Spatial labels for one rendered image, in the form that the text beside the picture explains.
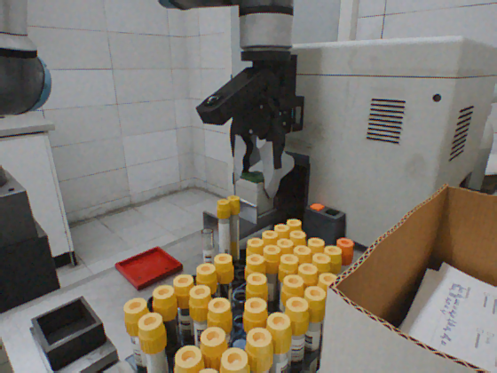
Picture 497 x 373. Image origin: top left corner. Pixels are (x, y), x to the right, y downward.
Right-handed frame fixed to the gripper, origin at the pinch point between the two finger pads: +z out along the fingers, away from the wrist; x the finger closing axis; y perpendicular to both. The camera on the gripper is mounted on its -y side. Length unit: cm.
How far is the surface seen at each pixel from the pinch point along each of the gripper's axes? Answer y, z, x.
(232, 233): -10.0, 2.1, -5.5
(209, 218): -8.1, 3.3, 1.8
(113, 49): 75, -32, 220
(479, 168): 44.4, 1.8, -22.8
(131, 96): 85, 3, 220
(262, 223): -1.6, 4.6, -3.1
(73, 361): -30.2, 7.2, -6.0
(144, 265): -17.6, 8.4, 4.8
